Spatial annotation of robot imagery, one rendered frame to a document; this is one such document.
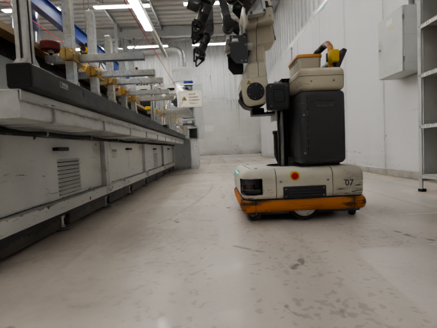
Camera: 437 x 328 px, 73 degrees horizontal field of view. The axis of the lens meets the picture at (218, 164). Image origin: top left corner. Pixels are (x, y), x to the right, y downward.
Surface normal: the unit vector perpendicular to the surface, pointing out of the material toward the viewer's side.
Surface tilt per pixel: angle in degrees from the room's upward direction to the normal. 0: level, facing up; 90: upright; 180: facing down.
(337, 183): 90
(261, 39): 90
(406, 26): 90
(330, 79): 90
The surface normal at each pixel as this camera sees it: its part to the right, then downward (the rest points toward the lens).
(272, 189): 0.02, 0.05
